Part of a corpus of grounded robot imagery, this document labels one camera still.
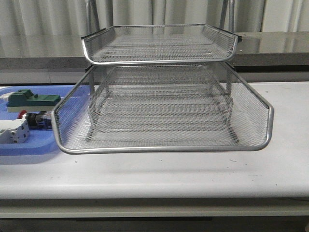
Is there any green terminal block component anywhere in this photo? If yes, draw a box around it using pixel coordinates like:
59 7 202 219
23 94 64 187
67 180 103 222
6 89 61 112

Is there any red emergency push button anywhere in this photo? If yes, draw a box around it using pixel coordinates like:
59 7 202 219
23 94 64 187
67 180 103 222
17 110 52 130

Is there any white circuit breaker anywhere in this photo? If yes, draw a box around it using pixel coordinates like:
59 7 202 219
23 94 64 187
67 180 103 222
0 119 29 144

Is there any silver mesh tray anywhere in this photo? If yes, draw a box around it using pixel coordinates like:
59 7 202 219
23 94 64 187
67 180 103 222
89 96 233 132
52 62 274 154
82 24 240 65

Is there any white plastic part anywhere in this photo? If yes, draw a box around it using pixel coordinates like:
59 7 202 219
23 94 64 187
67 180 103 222
0 92 12 102

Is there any silver metal rack frame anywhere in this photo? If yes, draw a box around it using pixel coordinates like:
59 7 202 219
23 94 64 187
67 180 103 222
83 0 239 147

